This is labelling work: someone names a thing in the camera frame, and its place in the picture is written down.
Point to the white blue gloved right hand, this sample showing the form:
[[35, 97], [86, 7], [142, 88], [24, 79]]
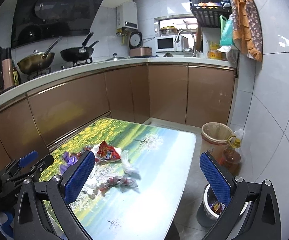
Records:
[[6, 225]]

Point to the black frying pan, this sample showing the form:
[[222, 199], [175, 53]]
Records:
[[81, 53]]

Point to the knife block with knives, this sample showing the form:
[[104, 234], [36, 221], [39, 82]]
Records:
[[6, 70]]

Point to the brass wok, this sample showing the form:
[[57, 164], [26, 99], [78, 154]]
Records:
[[38, 60]]

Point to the purple plastic bag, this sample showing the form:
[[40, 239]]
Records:
[[69, 160]]

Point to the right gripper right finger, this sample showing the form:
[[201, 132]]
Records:
[[219, 179]]

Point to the white mesh trash bin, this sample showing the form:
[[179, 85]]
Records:
[[210, 208]]

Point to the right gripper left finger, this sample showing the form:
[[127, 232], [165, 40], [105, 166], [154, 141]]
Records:
[[76, 176]]

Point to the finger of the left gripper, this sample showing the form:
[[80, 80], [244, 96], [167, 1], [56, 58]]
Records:
[[42, 165], [27, 159]]

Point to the white water heater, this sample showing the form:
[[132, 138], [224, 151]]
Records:
[[127, 16]]

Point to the white crumpled tissue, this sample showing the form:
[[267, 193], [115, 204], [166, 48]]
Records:
[[128, 168]]

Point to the cooking oil bottle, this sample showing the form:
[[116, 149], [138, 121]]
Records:
[[231, 158]]

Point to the teal hanging bag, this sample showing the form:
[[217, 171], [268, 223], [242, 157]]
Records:
[[226, 30]]

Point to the yellow bottle on counter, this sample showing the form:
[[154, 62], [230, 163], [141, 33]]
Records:
[[213, 52]]

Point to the steel pot lid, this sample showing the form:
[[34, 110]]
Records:
[[116, 57]]

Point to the orange brown hanging apron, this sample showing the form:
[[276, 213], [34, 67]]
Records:
[[247, 31]]

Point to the red snack bag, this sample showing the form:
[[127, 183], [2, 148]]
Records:
[[107, 153]]

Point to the black range hood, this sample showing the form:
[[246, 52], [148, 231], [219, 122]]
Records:
[[36, 20]]

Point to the pink rice cooker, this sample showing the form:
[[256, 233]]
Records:
[[136, 48]]

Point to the clear red crumpled wrapper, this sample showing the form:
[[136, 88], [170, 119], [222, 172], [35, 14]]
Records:
[[123, 183]]

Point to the black wall dish rack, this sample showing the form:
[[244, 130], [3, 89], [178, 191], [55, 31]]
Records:
[[209, 12]]

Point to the chrome kitchen faucet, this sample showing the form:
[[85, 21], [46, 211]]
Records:
[[184, 40]]

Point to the beige lined trash bucket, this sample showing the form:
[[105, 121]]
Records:
[[215, 139]]

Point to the white paper towel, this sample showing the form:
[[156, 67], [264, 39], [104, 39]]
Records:
[[91, 186]]

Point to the white microwave oven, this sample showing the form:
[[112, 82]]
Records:
[[167, 44]]

